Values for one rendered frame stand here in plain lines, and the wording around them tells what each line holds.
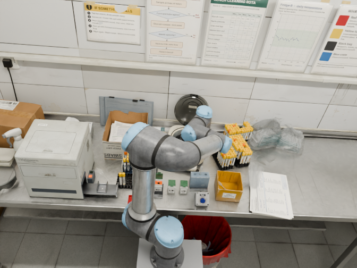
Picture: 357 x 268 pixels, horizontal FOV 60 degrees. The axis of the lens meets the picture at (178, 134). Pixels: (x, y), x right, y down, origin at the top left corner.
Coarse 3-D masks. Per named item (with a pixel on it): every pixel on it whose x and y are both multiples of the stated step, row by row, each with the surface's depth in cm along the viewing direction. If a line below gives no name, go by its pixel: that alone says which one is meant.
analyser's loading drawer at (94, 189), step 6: (84, 186) 160; (90, 186) 161; (96, 186) 161; (102, 186) 161; (108, 186) 162; (114, 186) 162; (84, 192) 157; (90, 192) 158; (96, 192) 158; (102, 192) 158; (108, 192) 159; (114, 192) 159
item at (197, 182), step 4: (192, 172) 166; (196, 172) 166; (204, 172) 167; (208, 172) 167; (192, 176) 164; (196, 176) 164; (200, 176) 164; (204, 176) 165; (208, 176) 165; (192, 180) 165; (196, 180) 165; (200, 180) 166; (204, 180) 166; (208, 180) 166; (192, 184) 167; (196, 184) 168; (200, 184) 168; (204, 184) 168; (192, 188) 169; (196, 188) 169; (200, 188) 170; (204, 188) 170
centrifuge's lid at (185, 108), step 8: (184, 96) 185; (192, 96) 182; (200, 96) 185; (176, 104) 191; (184, 104) 193; (192, 104) 193; (200, 104) 191; (176, 112) 194; (184, 112) 196; (192, 112) 196; (184, 120) 197
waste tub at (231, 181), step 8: (216, 176) 169; (224, 176) 171; (232, 176) 171; (240, 176) 167; (216, 184) 167; (224, 184) 174; (232, 184) 174; (240, 184) 166; (216, 192) 164; (224, 192) 161; (232, 192) 160; (240, 192) 160; (216, 200) 165; (224, 200) 165; (232, 200) 165
